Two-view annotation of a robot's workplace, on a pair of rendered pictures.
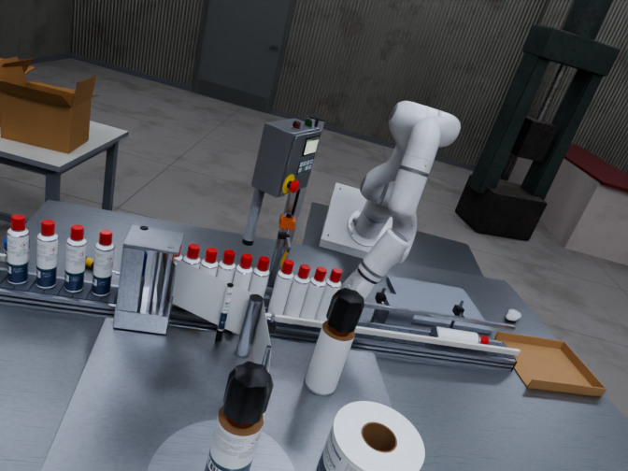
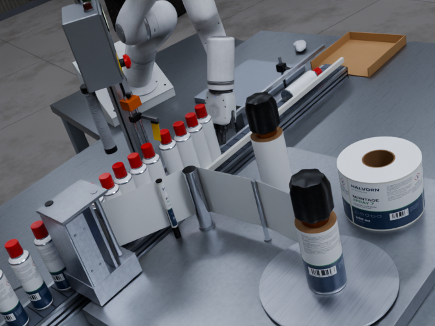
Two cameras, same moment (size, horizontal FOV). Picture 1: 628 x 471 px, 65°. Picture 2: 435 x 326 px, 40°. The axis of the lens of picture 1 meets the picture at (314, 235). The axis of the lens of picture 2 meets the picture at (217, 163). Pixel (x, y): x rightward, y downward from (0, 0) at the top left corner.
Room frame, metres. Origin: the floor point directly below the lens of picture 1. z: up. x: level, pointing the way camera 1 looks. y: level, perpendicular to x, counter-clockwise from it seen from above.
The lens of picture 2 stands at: (-0.10, 0.62, 1.85)
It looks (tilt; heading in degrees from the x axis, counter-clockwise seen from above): 31 degrees down; 334
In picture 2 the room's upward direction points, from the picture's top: 16 degrees counter-clockwise
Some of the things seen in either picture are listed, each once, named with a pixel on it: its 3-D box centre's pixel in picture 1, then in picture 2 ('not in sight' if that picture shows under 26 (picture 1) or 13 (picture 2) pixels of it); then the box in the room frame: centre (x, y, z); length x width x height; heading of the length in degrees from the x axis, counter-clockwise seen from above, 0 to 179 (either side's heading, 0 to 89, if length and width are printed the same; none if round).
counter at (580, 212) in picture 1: (573, 190); not in sight; (6.82, -3.25, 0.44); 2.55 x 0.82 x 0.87; 2
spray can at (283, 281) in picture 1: (281, 289); (173, 160); (1.32, 0.05, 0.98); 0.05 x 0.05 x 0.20
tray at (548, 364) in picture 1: (547, 363); (358, 52); (1.56, -0.96, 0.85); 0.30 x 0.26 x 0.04; 104
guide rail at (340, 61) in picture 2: (375, 332); (256, 130); (1.36, -0.28, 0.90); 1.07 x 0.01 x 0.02; 104
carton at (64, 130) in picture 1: (46, 104); not in sight; (2.47, 1.54, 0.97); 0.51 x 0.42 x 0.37; 8
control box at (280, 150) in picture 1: (287, 157); (92, 44); (1.38, 0.14, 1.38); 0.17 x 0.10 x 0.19; 159
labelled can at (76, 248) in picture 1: (75, 258); (2, 294); (1.17, 0.63, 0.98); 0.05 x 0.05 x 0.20
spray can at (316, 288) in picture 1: (313, 296); (198, 143); (1.33, -0.05, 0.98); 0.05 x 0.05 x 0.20
